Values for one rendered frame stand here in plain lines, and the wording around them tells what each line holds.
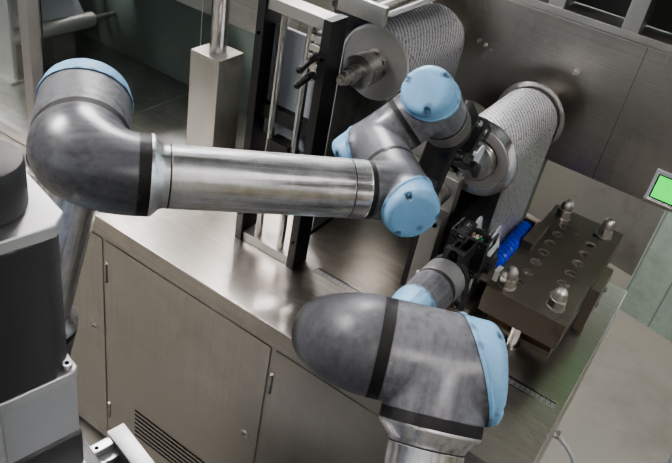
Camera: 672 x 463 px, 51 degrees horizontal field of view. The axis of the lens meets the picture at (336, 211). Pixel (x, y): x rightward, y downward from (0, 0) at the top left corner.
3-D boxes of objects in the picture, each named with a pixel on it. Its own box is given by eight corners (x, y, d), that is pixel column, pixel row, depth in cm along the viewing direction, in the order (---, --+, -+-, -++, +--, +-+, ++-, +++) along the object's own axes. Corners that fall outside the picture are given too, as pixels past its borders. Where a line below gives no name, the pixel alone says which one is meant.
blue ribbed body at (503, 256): (477, 272, 141) (482, 258, 139) (518, 228, 156) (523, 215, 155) (493, 280, 139) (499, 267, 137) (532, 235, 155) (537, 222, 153)
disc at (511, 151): (431, 174, 135) (453, 105, 127) (432, 173, 136) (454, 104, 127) (501, 209, 130) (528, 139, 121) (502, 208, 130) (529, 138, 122)
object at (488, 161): (501, 165, 124) (473, 189, 129) (505, 161, 126) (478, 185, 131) (472, 133, 125) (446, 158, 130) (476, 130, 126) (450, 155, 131)
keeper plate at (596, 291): (571, 328, 147) (591, 287, 141) (586, 304, 154) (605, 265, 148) (583, 334, 146) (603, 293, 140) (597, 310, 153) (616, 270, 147)
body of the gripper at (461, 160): (494, 132, 119) (485, 106, 108) (469, 177, 118) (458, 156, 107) (453, 115, 122) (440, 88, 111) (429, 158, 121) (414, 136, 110)
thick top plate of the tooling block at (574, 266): (477, 308, 138) (486, 284, 134) (547, 224, 167) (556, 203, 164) (554, 350, 131) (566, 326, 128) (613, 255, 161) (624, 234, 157)
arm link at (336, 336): (265, 378, 75) (294, 355, 124) (367, 402, 75) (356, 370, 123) (290, 271, 77) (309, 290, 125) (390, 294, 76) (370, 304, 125)
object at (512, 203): (474, 269, 140) (501, 190, 130) (518, 221, 157) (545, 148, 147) (476, 270, 140) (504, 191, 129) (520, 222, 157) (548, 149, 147)
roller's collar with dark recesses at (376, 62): (339, 82, 133) (345, 50, 129) (357, 74, 137) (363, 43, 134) (368, 94, 130) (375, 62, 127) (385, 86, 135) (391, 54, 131)
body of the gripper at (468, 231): (502, 232, 126) (474, 262, 117) (488, 270, 131) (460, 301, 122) (464, 214, 129) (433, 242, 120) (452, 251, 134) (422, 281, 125)
